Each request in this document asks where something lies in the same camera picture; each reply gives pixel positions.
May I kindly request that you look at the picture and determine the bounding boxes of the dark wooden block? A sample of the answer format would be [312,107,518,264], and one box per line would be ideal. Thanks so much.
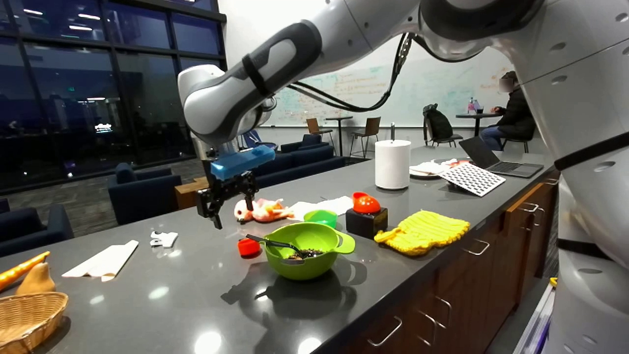
[343,207,389,240]

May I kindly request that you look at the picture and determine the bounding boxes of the brown wooden chair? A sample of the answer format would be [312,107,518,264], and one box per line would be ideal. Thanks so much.
[351,117,383,158]
[304,117,334,144]

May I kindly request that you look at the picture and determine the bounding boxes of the small red plastic cup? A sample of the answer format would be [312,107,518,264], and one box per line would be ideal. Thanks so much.
[235,237,263,260]

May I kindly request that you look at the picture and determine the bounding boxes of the dark blue couch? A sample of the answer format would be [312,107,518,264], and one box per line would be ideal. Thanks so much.
[0,199,74,260]
[251,134,343,191]

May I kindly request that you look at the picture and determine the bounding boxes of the folded white paper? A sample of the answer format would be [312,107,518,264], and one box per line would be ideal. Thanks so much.
[58,239,141,284]

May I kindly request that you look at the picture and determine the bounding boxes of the dark study table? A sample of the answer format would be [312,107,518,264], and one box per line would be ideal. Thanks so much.
[455,111,503,138]

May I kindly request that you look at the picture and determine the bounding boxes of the crumpled white wrapper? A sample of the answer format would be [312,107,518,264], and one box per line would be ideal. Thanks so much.
[147,231,178,250]

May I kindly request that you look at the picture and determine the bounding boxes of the bright blue chair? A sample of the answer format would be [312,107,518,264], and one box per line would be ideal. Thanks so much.
[241,128,277,154]

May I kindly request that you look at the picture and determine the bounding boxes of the red orange ball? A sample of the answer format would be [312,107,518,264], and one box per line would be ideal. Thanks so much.
[351,193,383,217]

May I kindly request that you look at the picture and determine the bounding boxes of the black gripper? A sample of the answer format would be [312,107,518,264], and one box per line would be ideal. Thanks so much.
[194,170,261,233]

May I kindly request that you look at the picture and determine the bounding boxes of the seated person in black jacket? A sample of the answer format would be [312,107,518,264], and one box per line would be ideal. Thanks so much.
[479,69,538,152]

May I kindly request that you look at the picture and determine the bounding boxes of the small green plastic bowl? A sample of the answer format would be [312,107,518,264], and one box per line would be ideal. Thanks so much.
[300,209,339,233]

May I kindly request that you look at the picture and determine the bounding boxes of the white paper towel roll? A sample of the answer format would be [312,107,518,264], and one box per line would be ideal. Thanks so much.
[373,138,412,193]

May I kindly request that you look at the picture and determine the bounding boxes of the dark blue armchair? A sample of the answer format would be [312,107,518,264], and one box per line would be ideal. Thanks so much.
[106,164,182,227]

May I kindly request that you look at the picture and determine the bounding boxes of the brown wooden counter cabinet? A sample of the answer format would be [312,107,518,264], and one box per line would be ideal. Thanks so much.
[312,156,566,354]

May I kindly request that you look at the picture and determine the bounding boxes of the dark glass window wall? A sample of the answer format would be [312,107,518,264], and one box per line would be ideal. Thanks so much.
[0,0,235,195]

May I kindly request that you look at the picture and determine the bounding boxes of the dark round cafe table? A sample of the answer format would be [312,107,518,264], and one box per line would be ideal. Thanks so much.
[324,115,355,158]

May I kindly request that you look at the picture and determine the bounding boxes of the white orange plush toy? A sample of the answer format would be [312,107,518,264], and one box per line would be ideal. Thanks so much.
[231,197,292,227]

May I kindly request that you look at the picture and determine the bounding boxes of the wooden cube side table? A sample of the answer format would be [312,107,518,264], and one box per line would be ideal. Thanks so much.
[172,176,208,211]

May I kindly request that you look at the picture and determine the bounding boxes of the green mixing bowl with spout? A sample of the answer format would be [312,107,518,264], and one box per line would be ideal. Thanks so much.
[263,223,357,284]

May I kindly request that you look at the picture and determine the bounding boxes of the large white paper sheet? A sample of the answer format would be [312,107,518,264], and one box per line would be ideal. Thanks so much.
[286,195,353,223]

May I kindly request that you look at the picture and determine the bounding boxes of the black backpack on chair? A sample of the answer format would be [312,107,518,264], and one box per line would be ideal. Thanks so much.
[422,103,463,148]

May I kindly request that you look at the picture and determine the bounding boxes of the wicker basket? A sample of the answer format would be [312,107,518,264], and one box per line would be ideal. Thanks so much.
[0,292,68,354]

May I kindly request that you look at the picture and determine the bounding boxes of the brown food bits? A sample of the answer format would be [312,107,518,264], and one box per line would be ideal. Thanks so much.
[286,246,324,262]

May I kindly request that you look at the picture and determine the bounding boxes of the blue toy object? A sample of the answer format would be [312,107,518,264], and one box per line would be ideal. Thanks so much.
[208,144,279,183]

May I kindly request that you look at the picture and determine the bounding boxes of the white plate stack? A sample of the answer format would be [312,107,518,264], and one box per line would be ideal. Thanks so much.
[408,158,457,181]

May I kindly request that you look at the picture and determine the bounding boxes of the white keyboard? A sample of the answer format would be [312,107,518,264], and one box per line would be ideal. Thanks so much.
[438,162,507,199]

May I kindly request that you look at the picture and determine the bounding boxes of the dark grey laptop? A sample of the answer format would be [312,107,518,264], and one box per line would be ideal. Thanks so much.
[455,134,544,181]

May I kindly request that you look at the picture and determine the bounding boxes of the tan toy gourd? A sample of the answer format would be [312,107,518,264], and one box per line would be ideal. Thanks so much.
[13,262,58,299]

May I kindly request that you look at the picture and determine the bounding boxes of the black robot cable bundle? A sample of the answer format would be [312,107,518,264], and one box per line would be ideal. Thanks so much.
[286,32,459,115]

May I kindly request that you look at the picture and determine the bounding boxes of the yellow knitted cloth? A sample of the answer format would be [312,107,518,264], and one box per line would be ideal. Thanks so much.
[371,209,471,258]

